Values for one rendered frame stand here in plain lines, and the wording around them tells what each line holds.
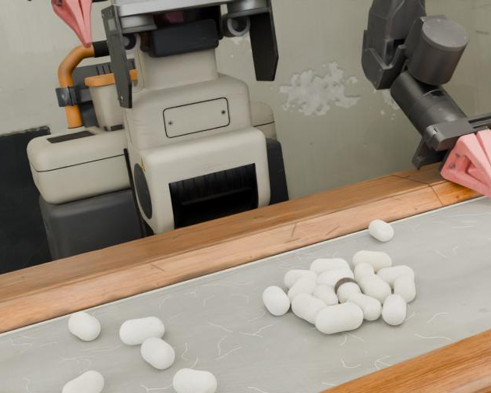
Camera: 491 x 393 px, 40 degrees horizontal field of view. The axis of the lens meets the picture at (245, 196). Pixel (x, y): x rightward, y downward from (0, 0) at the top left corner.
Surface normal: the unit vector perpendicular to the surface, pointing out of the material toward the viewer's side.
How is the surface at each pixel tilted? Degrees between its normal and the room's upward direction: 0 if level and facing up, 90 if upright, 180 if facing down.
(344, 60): 90
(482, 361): 0
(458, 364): 0
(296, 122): 90
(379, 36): 87
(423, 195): 45
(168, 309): 0
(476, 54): 90
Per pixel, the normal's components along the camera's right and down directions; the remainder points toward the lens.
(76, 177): 0.38, 0.17
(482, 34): -0.92, 0.22
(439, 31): 0.14, -0.65
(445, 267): -0.15, -0.96
